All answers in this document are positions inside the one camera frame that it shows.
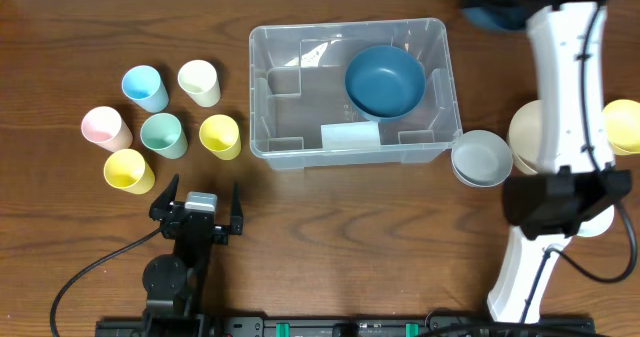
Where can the dark blue bowl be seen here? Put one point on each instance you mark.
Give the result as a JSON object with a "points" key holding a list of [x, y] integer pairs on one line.
{"points": [[497, 19], [385, 83]]}

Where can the pink plastic cup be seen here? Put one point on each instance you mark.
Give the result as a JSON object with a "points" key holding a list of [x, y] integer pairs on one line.
{"points": [[105, 127]]}

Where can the yellow small bowl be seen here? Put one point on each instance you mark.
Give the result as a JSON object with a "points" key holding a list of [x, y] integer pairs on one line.
{"points": [[622, 125]]}

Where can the yellow plastic cup near bin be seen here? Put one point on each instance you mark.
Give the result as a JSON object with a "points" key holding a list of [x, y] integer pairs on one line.
{"points": [[221, 136]]}

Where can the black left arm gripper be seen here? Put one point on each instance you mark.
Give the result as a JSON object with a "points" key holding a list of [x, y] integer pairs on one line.
{"points": [[162, 211]]}

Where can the yellow plastic cup front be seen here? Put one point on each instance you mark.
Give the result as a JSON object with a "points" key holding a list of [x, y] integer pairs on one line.
{"points": [[127, 170]]}

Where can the grey small bowl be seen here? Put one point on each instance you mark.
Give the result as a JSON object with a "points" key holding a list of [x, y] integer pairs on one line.
{"points": [[481, 159]]}

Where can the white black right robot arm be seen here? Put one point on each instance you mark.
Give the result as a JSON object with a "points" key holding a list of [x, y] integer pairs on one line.
{"points": [[577, 190]]}

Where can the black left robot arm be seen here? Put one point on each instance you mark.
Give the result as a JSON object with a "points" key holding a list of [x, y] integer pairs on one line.
{"points": [[175, 282]]}

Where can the blue plastic cup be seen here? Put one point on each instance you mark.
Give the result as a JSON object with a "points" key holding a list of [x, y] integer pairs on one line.
{"points": [[143, 85]]}

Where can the beige bowl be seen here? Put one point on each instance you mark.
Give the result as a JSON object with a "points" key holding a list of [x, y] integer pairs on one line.
{"points": [[524, 137]]}

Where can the clear plastic storage bin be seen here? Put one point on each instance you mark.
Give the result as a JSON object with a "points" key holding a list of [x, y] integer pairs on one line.
{"points": [[300, 112]]}

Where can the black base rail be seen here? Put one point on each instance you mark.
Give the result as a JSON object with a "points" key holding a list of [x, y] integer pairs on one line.
{"points": [[433, 325]]}

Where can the green plastic cup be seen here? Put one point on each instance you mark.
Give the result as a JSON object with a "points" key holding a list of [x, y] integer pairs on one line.
{"points": [[163, 133]]}

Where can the white small bowl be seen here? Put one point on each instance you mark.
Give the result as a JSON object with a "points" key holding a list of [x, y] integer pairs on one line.
{"points": [[598, 224]]}

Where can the cream plastic cup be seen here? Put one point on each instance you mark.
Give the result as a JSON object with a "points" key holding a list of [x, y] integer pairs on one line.
{"points": [[199, 79]]}

